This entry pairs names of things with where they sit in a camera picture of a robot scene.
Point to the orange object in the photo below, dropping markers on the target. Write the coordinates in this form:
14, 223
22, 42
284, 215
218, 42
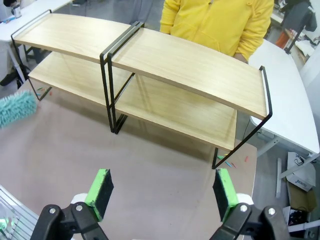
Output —
283, 40

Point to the person in yellow hoodie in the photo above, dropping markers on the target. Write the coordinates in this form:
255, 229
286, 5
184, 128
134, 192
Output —
215, 22

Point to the person in dark clothes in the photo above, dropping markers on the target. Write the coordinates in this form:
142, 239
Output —
302, 12

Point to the black angled stand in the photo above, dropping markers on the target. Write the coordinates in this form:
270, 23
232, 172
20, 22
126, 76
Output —
296, 35

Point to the person's left forearm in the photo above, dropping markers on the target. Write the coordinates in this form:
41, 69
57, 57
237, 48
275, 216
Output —
255, 37

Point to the gray ribbed panel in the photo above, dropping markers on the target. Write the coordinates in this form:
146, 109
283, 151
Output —
15, 215

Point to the metal mug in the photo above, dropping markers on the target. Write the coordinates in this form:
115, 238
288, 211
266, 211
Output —
16, 11

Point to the green paper scrap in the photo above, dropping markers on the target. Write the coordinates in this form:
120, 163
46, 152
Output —
220, 157

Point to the flattened brown cardboard box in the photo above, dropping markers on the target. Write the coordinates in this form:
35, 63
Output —
301, 197

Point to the orange paper scrap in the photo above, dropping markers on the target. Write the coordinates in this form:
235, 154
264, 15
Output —
234, 165

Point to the teal fluffy duster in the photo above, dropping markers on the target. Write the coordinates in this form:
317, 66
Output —
17, 107

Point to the person in gray trousers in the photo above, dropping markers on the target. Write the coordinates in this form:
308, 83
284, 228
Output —
146, 10

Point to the white printed carton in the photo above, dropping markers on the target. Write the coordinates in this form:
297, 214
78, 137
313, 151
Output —
300, 172

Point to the two-tier wooden shelf black frame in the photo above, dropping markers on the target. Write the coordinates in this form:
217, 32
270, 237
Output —
75, 32
187, 65

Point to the person's left hand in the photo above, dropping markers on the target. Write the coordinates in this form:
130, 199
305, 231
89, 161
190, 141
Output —
241, 57

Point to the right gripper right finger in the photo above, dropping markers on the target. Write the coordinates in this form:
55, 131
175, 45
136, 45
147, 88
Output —
223, 192

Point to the blue paper scrap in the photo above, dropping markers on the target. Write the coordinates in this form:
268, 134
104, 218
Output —
228, 163

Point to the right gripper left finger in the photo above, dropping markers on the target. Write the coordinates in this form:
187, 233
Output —
100, 195

